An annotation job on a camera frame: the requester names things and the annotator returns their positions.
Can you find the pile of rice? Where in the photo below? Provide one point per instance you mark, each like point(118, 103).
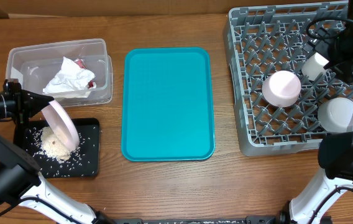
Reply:
point(54, 158)

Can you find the white paper cup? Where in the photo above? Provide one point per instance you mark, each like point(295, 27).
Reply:
point(314, 66)

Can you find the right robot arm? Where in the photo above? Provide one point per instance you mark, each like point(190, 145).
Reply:
point(335, 155)

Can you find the white napkin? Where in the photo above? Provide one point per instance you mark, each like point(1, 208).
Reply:
point(71, 81)

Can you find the teal serving tray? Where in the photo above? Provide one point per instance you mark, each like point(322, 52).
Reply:
point(167, 110)

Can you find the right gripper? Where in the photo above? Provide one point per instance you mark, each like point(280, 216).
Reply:
point(347, 68)

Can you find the grey dish rack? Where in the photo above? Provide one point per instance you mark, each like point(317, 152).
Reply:
point(262, 40)

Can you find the white round plate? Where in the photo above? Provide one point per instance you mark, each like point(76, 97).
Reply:
point(62, 125)

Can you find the black tray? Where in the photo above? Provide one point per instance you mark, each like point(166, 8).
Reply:
point(89, 132)

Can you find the pink bowl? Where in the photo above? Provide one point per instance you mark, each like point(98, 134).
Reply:
point(281, 89)

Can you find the red sauce packet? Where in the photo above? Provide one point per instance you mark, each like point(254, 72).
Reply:
point(81, 64)

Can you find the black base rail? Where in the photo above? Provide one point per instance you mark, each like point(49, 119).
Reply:
point(247, 220)

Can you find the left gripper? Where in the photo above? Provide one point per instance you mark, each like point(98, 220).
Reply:
point(25, 102)

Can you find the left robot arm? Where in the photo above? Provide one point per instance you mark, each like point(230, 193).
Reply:
point(21, 181)

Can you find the clear plastic bin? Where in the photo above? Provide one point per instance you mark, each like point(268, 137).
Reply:
point(35, 65)

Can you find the grey small bowl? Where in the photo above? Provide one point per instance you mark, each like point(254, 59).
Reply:
point(335, 115)

